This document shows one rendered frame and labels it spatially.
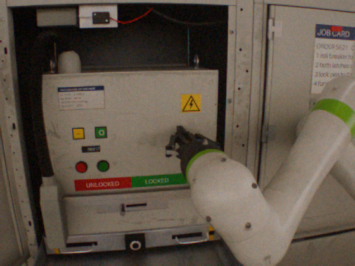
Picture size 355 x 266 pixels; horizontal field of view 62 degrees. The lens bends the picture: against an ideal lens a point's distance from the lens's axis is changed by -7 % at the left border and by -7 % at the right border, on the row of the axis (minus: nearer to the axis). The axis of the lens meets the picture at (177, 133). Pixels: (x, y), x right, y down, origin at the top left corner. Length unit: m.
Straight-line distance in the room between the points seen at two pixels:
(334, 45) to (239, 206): 0.68
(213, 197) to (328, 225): 0.82
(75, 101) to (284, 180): 0.55
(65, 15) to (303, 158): 0.69
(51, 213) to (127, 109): 0.33
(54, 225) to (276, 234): 0.55
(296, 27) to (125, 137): 0.57
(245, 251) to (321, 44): 0.66
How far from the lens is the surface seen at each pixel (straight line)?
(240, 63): 0.91
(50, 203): 0.83
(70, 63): 0.87
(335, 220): 1.25
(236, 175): 0.49
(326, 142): 0.69
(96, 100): 0.84
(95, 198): 0.89
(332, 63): 1.04
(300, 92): 0.99
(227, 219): 0.50
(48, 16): 0.93
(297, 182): 0.62
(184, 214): 0.98
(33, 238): 1.05
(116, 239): 0.99
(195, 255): 1.01
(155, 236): 0.99
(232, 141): 0.95
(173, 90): 0.85
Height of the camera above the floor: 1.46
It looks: 16 degrees down
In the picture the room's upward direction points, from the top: straight up
